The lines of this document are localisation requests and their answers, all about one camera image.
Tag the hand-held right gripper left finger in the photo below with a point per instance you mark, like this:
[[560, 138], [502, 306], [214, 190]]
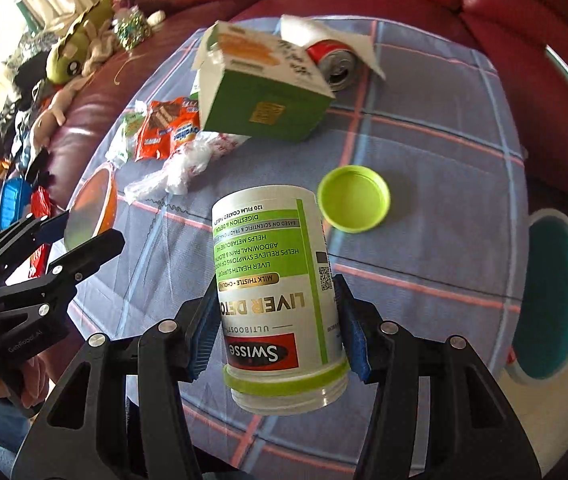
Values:
[[201, 335]]

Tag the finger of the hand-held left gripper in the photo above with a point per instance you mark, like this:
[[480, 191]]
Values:
[[91, 255], [53, 227]]

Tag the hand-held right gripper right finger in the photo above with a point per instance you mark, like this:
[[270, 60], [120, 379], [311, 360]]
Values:
[[356, 332]]

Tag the orange bowl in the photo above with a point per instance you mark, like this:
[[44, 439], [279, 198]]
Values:
[[88, 210]]

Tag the white green-label supplement bottle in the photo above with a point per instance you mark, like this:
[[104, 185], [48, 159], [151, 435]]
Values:
[[274, 260]]

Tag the green plastic bottle lid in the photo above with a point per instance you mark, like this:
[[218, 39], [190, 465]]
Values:
[[354, 200]]

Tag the green and white carton box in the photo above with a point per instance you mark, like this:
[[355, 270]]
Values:
[[264, 105]]

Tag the red soda can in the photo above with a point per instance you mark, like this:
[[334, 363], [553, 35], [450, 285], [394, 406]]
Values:
[[325, 56]]

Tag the white paper towel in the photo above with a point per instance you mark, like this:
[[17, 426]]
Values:
[[295, 29]]

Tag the person's left hand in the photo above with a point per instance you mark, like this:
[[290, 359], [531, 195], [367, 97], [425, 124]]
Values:
[[31, 385]]

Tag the blue plastic container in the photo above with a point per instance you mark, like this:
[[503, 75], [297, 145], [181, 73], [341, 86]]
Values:
[[13, 202]]

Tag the pink plush toy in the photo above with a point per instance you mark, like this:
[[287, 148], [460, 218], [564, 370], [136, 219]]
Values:
[[56, 110]]

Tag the green and white wrapper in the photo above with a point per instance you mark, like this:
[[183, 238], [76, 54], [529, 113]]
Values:
[[127, 135]]

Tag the crumpled clear plastic bag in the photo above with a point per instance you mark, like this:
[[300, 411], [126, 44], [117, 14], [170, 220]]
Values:
[[188, 160]]

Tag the dark cloth pile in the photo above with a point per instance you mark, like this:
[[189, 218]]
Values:
[[18, 95]]

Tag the large orange snack packet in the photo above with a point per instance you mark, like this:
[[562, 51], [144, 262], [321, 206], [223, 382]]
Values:
[[156, 130]]

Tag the small orange snack packet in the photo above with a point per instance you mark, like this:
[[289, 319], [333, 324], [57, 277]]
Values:
[[187, 132]]

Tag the yellow thread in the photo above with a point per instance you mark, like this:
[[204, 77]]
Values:
[[119, 70]]

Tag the green plush toy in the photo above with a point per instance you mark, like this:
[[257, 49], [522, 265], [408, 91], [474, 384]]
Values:
[[71, 50]]

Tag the beige plush toy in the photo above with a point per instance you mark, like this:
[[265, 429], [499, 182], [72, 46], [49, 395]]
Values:
[[101, 47]]

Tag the plaid blue-grey cloth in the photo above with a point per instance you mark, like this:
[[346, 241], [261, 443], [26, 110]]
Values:
[[414, 135]]

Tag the jar of glittery bits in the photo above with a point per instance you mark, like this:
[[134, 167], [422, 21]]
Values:
[[131, 27]]

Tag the small white lumpy object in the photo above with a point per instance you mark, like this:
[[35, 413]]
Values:
[[156, 19]]

